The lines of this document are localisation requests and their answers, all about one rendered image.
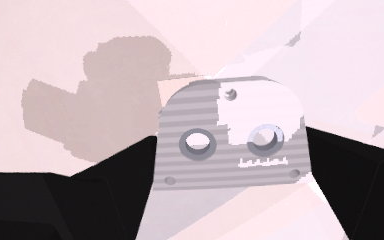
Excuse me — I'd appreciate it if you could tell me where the grey metal plate with two round holes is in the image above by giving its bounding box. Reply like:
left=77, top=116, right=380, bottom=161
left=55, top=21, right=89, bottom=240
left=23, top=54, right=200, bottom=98
left=153, top=76, right=313, bottom=191

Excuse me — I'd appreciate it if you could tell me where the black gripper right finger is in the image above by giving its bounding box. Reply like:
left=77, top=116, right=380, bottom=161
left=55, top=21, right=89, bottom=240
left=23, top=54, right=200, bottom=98
left=305, top=126, right=384, bottom=240

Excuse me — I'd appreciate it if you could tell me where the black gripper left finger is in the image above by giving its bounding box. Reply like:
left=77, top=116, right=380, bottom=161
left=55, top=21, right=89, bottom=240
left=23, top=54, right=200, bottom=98
left=0, top=135, right=157, bottom=240

